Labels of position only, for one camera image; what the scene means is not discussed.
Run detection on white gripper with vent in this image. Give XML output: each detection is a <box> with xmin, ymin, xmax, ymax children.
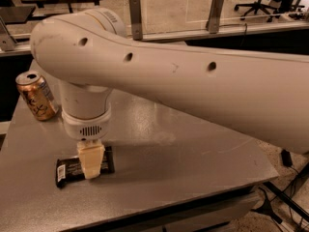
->
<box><xmin>62</xmin><ymin>106</ymin><xmax>111</xmax><ymax>179</ymax></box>

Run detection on black rxbar chocolate wrapper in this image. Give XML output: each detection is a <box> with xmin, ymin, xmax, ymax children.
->
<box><xmin>55</xmin><ymin>146</ymin><xmax>115</xmax><ymax>189</ymax></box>

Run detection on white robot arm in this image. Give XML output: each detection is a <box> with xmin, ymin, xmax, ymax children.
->
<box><xmin>30</xmin><ymin>8</ymin><xmax>309</xmax><ymax>155</ymax></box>

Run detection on orange gold soda can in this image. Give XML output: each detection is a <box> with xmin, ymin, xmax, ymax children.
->
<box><xmin>15</xmin><ymin>71</ymin><xmax>59</xmax><ymax>121</ymax></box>

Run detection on dark background table near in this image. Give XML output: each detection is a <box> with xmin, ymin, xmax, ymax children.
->
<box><xmin>0</xmin><ymin>6</ymin><xmax>35</xmax><ymax>24</ymax></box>

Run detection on black stand leg on floor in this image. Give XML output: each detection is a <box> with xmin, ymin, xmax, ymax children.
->
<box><xmin>252</xmin><ymin>182</ymin><xmax>309</xmax><ymax>224</ymax></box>

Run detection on left metal glass bracket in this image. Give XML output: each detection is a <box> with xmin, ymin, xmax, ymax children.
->
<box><xmin>0</xmin><ymin>16</ymin><xmax>16</xmax><ymax>51</ymax></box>

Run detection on metal glass bracket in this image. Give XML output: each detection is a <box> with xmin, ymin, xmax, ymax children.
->
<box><xmin>128</xmin><ymin>0</ymin><xmax>143</xmax><ymax>41</ymax></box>
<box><xmin>206</xmin><ymin>0</ymin><xmax>224</xmax><ymax>34</ymax></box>
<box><xmin>0</xmin><ymin>16</ymin><xmax>16</xmax><ymax>51</ymax></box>

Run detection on middle metal glass bracket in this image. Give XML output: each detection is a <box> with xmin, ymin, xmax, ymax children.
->
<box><xmin>128</xmin><ymin>0</ymin><xmax>143</xmax><ymax>41</ymax></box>

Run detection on right metal glass bracket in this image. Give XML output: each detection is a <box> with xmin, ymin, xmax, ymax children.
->
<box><xmin>206</xmin><ymin>0</ymin><xmax>224</xmax><ymax>34</ymax></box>

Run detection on black hanging cable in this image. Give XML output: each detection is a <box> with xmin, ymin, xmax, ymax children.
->
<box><xmin>221</xmin><ymin>22</ymin><xmax>249</xmax><ymax>46</ymax></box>

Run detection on black power adapter with cable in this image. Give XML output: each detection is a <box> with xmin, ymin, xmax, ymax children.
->
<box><xmin>281</xmin><ymin>149</ymin><xmax>309</xmax><ymax>175</ymax></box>

